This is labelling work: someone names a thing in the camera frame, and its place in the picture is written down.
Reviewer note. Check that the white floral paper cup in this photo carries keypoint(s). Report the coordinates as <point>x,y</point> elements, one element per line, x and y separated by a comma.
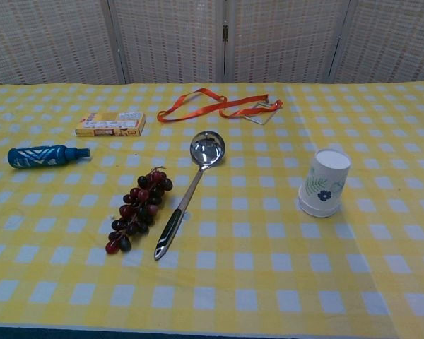
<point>326,176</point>
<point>316,212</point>

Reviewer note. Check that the clear badge holder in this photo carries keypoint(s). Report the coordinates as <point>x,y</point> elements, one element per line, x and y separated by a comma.
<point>260,118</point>

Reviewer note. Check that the dark red grape bunch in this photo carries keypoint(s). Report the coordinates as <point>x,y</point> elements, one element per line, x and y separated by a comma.
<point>141,208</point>

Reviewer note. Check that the yellow cardboard box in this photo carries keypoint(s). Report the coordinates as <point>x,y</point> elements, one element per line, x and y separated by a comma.
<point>109,124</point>

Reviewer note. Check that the woven folding screen panel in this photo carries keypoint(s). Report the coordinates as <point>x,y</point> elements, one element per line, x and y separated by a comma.
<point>282,39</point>
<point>392,39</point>
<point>169,39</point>
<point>49,39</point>

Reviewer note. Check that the brass screen hinge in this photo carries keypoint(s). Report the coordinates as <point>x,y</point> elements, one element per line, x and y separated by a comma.
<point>225,31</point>

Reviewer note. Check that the blue spray bottle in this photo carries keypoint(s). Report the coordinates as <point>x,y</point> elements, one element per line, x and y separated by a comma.
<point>39,157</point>

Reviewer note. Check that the yellow checkered tablecloth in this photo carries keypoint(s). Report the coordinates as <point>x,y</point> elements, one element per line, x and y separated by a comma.
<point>392,141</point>
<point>74,282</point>

